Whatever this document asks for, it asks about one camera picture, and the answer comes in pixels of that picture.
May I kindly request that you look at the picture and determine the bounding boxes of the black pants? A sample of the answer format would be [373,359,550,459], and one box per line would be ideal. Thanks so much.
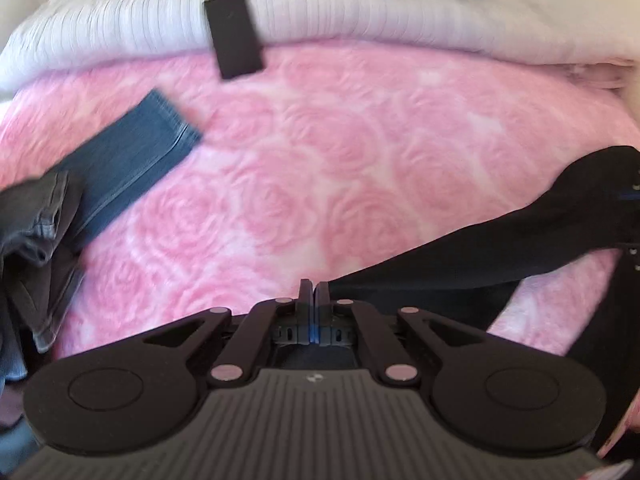
[320,146,640,456]

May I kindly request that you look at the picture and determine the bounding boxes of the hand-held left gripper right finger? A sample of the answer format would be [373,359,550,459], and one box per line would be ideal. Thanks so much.
[314,281,487,389]

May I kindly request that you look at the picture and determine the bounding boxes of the dark grey jeans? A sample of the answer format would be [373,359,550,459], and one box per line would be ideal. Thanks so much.
[0,170,86,386]

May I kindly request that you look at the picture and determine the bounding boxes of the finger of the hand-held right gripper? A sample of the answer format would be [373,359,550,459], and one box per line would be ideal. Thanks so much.
[620,242,640,273]
[618,167,640,202]

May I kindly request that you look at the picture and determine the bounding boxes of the black phone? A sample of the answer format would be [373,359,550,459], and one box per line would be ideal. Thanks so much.
[203,0,266,81]

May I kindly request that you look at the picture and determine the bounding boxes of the white ribbed quilt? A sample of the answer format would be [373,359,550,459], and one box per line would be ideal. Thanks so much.
[0,0,640,92]

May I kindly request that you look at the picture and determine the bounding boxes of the pink rose blanket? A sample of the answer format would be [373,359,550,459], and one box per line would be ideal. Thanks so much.
[0,42,640,361]

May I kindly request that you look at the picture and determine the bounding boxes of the pink folded bedding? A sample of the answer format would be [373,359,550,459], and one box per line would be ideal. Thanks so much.
[562,57,637,92]

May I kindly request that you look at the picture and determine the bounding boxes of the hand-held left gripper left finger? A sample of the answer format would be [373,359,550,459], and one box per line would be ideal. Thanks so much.
[142,279,315,389]

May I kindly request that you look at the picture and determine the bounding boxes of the blue jeans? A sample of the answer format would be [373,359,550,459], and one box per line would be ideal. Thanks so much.
[35,89,203,353]

